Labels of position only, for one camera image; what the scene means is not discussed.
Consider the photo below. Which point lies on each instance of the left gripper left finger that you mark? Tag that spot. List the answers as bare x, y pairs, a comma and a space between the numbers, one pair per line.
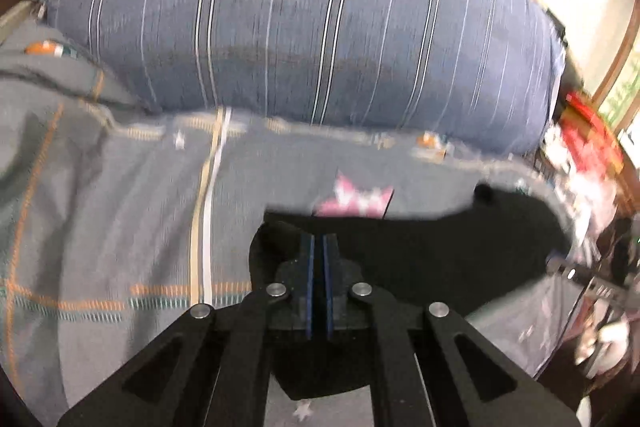
211, 367

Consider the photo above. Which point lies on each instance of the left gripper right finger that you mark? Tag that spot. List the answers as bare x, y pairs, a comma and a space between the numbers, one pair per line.
424, 366

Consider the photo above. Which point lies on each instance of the black pants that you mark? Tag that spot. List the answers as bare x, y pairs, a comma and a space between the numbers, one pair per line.
466, 259

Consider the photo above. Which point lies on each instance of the clear plastic bags pile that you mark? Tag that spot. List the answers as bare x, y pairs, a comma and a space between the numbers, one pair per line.
589, 195

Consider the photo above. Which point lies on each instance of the red orange gift boxes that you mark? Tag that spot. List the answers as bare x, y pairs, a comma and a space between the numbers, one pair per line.
588, 138

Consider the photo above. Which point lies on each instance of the grey patterned bedsheet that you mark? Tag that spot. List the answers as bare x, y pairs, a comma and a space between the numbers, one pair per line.
114, 221

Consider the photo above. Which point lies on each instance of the blue plaid pillow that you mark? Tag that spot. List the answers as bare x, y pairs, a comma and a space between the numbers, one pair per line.
486, 72

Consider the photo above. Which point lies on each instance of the wooden window frame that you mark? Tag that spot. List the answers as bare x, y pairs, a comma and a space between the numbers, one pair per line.
617, 97

